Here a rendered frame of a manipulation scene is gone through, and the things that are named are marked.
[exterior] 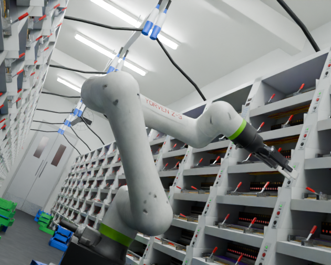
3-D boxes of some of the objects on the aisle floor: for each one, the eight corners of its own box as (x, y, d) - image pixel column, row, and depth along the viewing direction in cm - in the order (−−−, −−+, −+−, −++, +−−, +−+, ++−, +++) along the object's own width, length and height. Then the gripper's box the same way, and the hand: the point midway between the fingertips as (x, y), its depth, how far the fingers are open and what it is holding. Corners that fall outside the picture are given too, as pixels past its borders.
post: (215, 419, 157) (344, 39, 199) (204, 406, 166) (331, 46, 208) (258, 433, 162) (375, 60, 205) (246, 420, 171) (361, 65, 213)
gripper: (233, 149, 164) (277, 184, 169) (255, 145, 149) (302, 184, 154) (242, 133, 166) (286, 169, 171) (265, 129, 151) (311, 167, 156)
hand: (287, 171), depth 162 cm, fingers open, 3 cm apart
